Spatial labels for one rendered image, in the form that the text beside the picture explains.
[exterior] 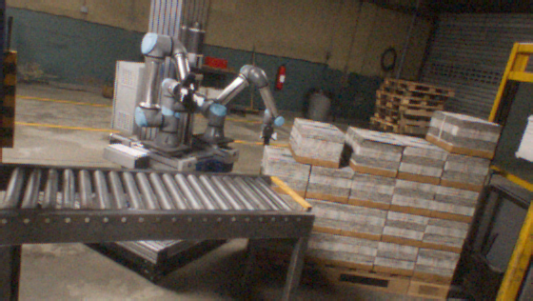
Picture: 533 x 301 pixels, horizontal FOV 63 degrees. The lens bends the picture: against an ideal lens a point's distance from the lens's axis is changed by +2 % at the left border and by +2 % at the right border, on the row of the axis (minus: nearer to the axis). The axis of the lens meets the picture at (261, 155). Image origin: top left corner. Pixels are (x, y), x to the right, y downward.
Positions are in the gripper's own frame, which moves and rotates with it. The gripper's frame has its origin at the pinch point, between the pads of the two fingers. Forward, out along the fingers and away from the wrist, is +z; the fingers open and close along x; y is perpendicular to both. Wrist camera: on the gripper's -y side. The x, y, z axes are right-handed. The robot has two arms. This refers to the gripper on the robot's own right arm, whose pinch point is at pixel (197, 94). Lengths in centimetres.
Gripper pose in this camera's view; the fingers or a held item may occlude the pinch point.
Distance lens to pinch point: 209.4
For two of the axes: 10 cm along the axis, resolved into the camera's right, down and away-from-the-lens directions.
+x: -7.9, -1.1, -6.1
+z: 5.5, 3.2, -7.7
